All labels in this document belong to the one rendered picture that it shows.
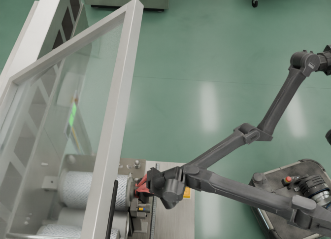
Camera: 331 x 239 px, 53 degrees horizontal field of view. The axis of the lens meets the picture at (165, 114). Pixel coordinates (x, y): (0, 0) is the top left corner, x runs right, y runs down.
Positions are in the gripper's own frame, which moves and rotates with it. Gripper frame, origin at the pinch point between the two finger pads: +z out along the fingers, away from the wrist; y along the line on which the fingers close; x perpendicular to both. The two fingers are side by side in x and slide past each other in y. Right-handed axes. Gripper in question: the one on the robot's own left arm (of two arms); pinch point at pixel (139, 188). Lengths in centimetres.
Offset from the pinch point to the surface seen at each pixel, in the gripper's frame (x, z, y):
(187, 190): -39.6, 3.8, 16.9
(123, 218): -0.3, 7.2, -10.2
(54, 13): 56, 0, 51
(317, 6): -197, -85, 304
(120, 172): -10.4, 22.6, 19.9
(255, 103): -148, -3, 152
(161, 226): -34.9, 15.9, -0.1
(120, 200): 4.9, 4.2, -5.8
